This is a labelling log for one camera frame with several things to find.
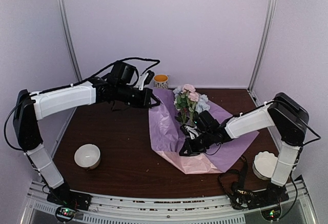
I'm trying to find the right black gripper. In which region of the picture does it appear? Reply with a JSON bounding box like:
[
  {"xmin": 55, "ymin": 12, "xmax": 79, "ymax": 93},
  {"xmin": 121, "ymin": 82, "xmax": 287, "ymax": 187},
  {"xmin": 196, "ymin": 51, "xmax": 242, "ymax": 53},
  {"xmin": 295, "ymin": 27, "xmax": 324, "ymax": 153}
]
[{"xmin": 179, "ymin": 130, "xmax": 214, "ymax": 156}]

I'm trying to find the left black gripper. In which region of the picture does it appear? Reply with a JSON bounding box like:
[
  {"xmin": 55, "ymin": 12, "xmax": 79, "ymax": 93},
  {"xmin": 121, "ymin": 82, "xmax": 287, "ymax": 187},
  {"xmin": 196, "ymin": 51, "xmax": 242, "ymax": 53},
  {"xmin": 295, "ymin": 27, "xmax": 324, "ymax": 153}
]
[{"xmin": 116, "ymin": 83, "xmax": 160, "ymax": 109}]

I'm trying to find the purple pink wrapping paper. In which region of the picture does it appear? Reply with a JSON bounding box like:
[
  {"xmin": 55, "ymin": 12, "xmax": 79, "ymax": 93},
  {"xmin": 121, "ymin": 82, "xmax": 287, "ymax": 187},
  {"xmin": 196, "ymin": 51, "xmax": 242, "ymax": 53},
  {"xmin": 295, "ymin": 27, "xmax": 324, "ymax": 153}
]
[{"xmin": 148, "ymin": 89, "xmax": 259, "ymax": 175}]

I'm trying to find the white fake flower stem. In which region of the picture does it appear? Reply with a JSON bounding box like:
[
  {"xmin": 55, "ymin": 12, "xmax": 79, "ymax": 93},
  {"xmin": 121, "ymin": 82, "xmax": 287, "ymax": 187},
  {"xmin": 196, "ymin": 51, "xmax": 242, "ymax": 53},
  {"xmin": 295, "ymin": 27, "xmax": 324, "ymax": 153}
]
[{"xmin": 173, "ymin": 86, "xmax": 188, "ymax": 125}]

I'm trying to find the black lettered ribbon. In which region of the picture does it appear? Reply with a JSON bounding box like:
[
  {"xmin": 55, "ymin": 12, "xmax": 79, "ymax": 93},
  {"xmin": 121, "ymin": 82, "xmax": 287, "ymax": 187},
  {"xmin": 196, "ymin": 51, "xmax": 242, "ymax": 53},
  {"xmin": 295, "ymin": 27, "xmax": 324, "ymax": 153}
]
[{"xmin": 217, "ymin": 155, "xmax": 255, "ymax": 210}]

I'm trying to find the pink fake flower stem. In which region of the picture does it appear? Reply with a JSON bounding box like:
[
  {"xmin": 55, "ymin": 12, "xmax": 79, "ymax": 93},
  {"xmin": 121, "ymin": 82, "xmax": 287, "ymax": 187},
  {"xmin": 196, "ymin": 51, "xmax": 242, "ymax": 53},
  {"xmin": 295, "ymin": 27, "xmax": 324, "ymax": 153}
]
[{"xmin": 182, "ymin": 84, "xmax": 196, "ymax": 121}]

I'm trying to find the blue fake flower stem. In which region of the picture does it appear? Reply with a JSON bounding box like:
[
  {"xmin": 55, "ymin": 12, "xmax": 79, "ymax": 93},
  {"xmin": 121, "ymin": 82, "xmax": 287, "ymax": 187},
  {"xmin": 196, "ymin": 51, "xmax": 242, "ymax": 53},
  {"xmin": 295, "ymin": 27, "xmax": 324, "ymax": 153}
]
[{"xmin": 195, "ymin": 94, "xmax": 210, "ymax": 113}]

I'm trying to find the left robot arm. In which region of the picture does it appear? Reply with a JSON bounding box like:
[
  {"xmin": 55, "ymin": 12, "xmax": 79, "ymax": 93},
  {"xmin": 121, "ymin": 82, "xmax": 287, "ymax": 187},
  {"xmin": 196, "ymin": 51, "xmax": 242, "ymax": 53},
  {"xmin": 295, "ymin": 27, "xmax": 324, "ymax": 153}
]
[{"xmin": 8, "ymin": 59, "xmax": 160, "ymax": 210}]

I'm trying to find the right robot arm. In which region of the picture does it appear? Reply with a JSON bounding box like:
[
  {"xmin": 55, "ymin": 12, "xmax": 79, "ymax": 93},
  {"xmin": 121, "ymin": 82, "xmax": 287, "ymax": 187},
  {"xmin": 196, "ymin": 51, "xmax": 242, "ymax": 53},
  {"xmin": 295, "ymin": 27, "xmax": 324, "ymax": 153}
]
[{"xmin": 179, "ymin": 92, "xmax": 321, "ymax": 210}]

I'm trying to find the patterned mug orange inside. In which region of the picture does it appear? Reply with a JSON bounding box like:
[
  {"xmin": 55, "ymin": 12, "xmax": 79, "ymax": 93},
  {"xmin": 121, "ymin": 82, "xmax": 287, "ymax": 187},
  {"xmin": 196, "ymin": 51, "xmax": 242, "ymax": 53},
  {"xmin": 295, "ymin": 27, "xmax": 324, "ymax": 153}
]
[{"xmin": 153, "ymin": 74, "xmax": 169, "ymax": 89}]

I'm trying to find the white scalloped bowl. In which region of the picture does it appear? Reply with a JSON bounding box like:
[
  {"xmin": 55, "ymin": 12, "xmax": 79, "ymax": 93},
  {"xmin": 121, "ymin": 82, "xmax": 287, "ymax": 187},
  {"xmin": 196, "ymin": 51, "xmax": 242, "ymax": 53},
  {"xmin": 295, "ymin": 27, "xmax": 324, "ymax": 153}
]
[{"xmin": 252, "ymin": 151, "xmax": 278, "ymax": 180}]

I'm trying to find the white round bowl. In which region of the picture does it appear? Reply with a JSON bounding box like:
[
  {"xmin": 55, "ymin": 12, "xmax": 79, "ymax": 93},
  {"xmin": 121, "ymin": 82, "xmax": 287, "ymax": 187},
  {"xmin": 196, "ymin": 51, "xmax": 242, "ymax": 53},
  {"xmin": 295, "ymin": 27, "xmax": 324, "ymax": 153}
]
[{"xmin": 74, "ymin": 144, "xmax": 101, "ymax": 170}]

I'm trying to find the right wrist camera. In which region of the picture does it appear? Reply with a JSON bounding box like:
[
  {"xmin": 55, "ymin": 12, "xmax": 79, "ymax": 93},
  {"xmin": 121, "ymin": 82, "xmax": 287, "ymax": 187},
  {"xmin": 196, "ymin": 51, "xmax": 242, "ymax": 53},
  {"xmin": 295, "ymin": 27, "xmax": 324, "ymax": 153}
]
[{"xmin": 180, "ymin": 124, "xmax": 201, "ymax": 139}]

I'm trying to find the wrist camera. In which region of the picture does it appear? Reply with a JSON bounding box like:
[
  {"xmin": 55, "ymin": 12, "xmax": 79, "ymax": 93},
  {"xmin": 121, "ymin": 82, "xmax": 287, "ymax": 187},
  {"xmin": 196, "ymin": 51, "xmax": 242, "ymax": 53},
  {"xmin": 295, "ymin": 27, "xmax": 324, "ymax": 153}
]
[
  {"xmin": 135, "ymin": 70, "xmax": 154, "ymax": 91},
  {"xmin": 180, "ymin": 124, "xmax": 201, "ymax": 139}
]

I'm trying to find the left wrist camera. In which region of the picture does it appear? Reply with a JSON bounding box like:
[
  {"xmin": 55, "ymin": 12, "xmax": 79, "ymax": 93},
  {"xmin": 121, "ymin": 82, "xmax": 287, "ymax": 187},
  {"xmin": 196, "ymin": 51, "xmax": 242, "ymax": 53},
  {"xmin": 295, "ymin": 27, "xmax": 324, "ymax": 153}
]
[{"xmin": 135, "ymin": 70, "xmax": 154, "ymax": 91}]

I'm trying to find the front aluminium rail base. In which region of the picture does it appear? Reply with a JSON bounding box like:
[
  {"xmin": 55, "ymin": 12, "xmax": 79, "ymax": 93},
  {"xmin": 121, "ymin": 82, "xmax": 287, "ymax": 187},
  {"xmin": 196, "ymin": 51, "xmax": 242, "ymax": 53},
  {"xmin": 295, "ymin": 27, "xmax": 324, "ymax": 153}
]
[{"xmin": 22, "ymin": 179, "xmax": 315, "ymax": 224}]

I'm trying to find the left aluminium frame post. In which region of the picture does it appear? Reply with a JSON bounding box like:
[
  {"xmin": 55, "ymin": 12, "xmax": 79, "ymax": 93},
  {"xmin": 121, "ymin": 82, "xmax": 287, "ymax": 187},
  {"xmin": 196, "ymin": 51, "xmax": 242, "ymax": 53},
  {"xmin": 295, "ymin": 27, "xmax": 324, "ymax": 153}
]
[{"xmin": 57, "ymin": 0, "xmax": 83, "ymax": 82}]

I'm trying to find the aluminium frame post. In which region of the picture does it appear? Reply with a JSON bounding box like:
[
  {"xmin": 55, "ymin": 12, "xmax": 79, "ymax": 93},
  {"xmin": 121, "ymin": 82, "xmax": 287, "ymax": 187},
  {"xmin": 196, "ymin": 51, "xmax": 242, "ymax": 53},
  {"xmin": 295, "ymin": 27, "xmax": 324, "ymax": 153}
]
[
  {"xmin": 248, "ymin": 0, "xmax": 277, "ymax": 93},
  {"xmin": 57, "ymin": 0, "xmax": 83, "ymax": 82}
]

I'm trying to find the right aluminium frame post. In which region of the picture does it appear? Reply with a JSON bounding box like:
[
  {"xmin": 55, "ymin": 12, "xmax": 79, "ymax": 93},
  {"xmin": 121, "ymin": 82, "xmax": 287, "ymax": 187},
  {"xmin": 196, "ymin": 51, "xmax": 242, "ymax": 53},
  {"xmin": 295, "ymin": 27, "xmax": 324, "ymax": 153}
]
[{"xmin": 248, "ymin": 0, "xmax": 277, "ymax": 93}]

